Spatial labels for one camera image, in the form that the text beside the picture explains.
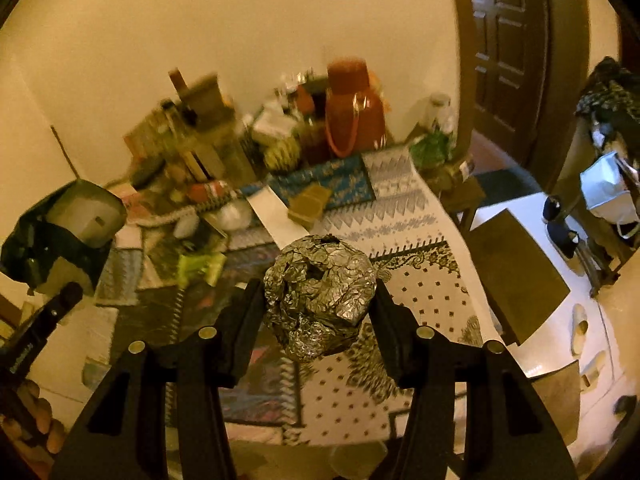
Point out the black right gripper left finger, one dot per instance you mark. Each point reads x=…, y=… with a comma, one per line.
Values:
x=120, y=434

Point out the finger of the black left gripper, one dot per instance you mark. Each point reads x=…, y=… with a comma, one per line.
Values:
x=31, y=337

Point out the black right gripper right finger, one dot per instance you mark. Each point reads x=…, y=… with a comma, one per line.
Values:
x=473, y=411

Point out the aluminium foil ball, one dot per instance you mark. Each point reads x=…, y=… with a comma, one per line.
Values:
x=318, y=291

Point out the patchwork patterned tablecloth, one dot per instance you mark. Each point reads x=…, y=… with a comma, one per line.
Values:
x=379, y=205

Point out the green snack wrapper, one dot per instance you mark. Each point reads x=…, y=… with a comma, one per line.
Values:
x=206, y=267

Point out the dark wooden chair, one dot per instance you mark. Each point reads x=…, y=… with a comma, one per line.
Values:
x=524, y=289

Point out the black shoe on floor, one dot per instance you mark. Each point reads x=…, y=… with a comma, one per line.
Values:
x=563, y=239

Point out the red cigarette pack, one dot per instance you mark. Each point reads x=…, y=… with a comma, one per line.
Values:
x=203, y=192

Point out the white paper strip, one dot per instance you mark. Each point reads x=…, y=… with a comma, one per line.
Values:
x=272, y=214

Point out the white plastic bag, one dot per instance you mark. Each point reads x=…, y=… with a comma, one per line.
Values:
x=605, y=191

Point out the green custard apple fruit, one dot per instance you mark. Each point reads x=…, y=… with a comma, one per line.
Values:
x=283, y=156

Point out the green leafy potted plant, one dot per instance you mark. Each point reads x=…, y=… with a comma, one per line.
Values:
x=432, y=150

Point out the brown ceramic vase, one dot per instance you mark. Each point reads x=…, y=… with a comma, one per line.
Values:
x=205, y=98

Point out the white cardboard box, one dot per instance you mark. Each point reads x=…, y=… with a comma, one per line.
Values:
x=270, y=127

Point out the dark red wine bottle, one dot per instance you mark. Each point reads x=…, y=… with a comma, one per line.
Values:
x=188, y=115

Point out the clear glass jar white lid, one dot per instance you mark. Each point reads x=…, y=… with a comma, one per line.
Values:
x=439, y=114

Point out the red thermos jug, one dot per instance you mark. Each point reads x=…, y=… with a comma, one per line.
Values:
x=355, y=115

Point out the brown panelled wooden door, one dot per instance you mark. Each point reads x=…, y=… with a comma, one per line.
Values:
x=511, y=40

